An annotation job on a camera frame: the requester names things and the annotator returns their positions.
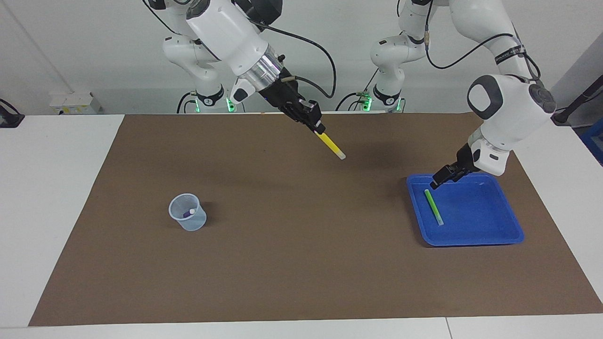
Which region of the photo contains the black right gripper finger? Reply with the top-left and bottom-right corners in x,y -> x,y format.
285,101 -> 316,130
301,101 -> 326,135

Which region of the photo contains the green pen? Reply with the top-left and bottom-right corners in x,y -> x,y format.
424,189 -> 445,226

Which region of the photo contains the yellow pen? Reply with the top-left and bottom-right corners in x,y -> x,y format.
315,132 -> 347,160

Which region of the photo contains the blue plastic tray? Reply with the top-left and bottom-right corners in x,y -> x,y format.
406,173 -> 525,247

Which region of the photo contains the black stand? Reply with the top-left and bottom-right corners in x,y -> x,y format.
549,75 -> 603,125

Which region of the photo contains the brown table mat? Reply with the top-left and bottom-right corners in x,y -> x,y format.
28,112 -> 603,327

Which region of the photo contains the blue crate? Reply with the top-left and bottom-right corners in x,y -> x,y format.
579,123 -> 603,166

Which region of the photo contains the clear plastic cup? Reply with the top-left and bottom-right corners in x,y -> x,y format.
169,193 -> 207,232

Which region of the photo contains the white electrical socket box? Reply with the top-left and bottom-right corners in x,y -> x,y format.
49,92 -> 103,115

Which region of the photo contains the black left arm base cable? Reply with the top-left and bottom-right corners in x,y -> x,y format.
335,68 -> 380,112

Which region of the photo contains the black arm base cable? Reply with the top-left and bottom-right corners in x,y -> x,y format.
178,92 -> 198,113
335,68 -> 380,112

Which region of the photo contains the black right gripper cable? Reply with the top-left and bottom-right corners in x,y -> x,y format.
254,21 -> 338,99

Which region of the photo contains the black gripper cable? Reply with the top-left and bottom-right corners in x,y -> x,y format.
423,26 -> 542,83
254,21 -> 338,99

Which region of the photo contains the black right arm base cable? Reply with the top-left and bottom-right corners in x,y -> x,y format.
178,92 -> 198,113

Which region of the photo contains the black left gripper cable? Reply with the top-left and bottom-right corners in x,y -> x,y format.
423,26 -> 542,83

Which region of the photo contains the black device with cable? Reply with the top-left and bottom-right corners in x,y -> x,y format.
0,98 -> 25,129

